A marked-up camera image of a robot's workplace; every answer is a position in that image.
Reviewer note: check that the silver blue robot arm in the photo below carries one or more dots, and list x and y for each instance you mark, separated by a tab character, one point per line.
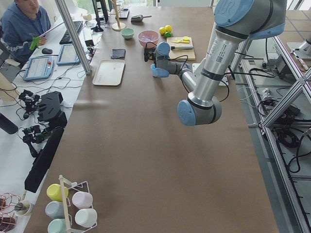
235	21

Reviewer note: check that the light blue plastic cup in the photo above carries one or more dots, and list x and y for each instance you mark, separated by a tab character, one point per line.
155	71

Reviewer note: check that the pink bowl of ice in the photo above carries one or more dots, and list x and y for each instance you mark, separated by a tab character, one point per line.
148	38

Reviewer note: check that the wooden cup tree stand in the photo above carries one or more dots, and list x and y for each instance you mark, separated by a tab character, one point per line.
118	25

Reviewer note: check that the pink cup in rack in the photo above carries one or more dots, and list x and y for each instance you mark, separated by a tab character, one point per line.
82	200

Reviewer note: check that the yellow cup in rack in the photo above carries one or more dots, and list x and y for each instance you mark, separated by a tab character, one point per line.
54	192

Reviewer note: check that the white cup in rack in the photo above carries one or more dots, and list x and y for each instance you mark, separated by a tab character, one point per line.
86	217

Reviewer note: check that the grey cup in rack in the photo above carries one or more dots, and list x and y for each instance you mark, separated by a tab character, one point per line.
54	210

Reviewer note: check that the mint cup in rack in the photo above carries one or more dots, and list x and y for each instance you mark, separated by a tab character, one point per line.
57	226

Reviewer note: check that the yellow lemon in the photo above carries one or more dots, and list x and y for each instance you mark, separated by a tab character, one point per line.
162	30
168	28

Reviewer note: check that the bamboo cutting board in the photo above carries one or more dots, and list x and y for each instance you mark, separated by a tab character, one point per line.
182	54

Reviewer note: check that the grey folded cloth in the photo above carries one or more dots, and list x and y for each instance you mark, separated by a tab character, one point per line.
118	53

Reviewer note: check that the green ceramic bowl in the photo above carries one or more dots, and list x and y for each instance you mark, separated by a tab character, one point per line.
127	33

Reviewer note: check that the beige rabbit tray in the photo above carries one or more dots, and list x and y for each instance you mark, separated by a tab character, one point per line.
109	72

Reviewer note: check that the blue teach pendant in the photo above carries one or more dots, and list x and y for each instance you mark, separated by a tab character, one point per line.
67	56
39	68

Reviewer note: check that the person in blue hoodie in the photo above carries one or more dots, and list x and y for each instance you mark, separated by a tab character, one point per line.
21	22

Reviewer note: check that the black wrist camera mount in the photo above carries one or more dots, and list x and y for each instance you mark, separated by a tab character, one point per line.
149	54

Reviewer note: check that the white camera post base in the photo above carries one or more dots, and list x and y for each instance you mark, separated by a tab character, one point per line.
197	67

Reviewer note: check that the aluminium frame post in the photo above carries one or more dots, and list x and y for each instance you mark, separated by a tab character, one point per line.
65	14

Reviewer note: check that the white wire cup rack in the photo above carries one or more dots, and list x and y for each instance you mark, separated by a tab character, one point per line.
68	189

